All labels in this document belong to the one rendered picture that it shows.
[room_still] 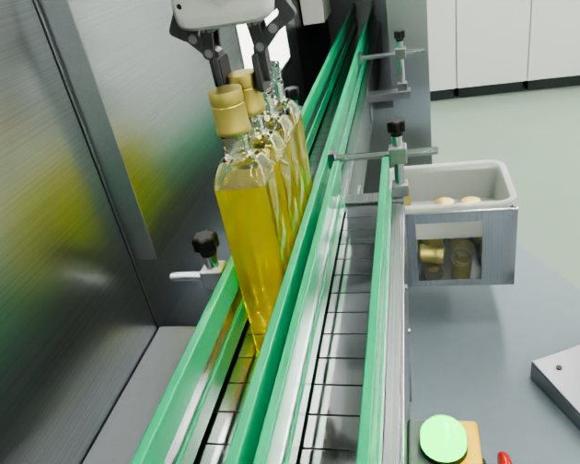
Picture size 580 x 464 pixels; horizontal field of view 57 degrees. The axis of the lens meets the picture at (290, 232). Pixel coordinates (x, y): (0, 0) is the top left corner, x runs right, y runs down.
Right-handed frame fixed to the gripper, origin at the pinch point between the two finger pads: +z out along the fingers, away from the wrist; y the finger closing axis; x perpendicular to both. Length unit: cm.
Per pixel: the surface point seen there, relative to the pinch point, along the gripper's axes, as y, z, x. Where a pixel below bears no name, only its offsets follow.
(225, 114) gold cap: -0.2, 2.0, -7.6
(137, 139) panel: -12.2, 4.8, -4.0
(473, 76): 62, 118, 381
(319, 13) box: -10, 14, 119
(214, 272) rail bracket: -5.2, 19.4, -9.4
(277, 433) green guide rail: 6.1, 20.6, -29.3
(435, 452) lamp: 18.1, 31.7, -22.2
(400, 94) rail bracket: 14, 31, 85
